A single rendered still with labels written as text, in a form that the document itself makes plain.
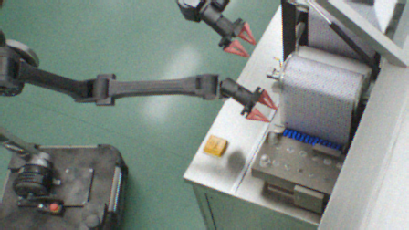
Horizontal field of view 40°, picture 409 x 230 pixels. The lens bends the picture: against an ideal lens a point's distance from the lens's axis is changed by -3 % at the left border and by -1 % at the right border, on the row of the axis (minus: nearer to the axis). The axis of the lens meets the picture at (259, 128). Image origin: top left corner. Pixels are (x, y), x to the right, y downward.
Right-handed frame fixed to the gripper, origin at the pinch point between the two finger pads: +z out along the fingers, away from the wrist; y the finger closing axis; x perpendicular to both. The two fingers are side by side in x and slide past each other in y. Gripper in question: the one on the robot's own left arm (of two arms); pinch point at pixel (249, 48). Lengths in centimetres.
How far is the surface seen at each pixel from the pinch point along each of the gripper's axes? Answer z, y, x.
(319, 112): 29.3, 6.7, 6.5
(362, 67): 32.0, -11.4, 17.1
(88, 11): -54, -104, -213
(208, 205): 32, 31, -51
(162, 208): 41, 11, -136
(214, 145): 17.4, 16.5, -36.0
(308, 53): 17.2, -11.2, 4.8
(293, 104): 22.3, 6.7, 1.0
